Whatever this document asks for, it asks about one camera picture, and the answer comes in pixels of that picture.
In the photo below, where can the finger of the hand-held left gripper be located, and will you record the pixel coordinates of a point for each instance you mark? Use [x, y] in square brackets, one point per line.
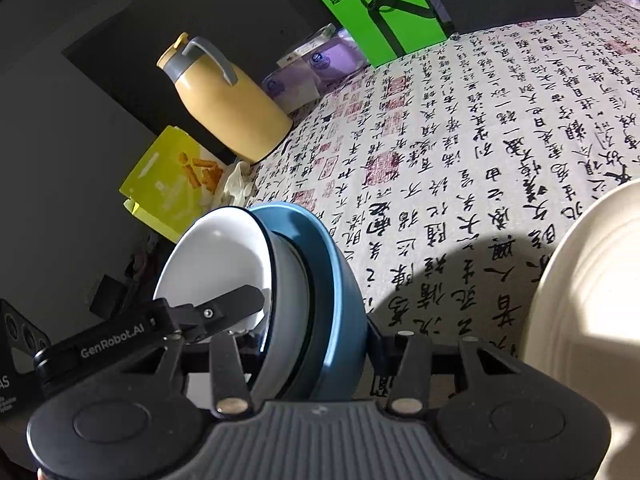
[225, 310]

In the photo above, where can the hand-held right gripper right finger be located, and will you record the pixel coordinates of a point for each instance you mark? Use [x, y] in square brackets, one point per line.
[382, 355]

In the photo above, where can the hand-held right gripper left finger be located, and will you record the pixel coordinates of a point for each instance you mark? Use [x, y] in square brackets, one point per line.
[225, 360]

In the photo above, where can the white bowl with black rim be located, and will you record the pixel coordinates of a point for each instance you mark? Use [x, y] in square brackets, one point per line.
[215, 250]
[285, 310]

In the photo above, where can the blue bowl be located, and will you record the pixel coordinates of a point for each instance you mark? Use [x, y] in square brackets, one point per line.
[330, 310]

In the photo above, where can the cream round plate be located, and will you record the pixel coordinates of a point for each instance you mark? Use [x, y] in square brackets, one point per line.
[590, 285]

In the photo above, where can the yellow-green snack box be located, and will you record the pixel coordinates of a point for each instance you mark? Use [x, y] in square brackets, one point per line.
[160, 180]

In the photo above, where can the yellow thermos jug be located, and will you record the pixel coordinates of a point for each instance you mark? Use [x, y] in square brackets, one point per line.
[230, 110]

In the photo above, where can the calligraphy printed tablecloth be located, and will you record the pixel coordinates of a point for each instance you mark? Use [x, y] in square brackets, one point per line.
[450, 160]

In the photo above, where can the purple tissue pack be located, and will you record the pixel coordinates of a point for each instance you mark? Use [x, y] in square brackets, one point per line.
[335, 62]
[292, 90]

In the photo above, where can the small white flat box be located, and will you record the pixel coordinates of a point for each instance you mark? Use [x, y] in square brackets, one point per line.
[305, 47]

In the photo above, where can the green paper bag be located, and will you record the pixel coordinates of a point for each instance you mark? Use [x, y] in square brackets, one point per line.
[420, 30]

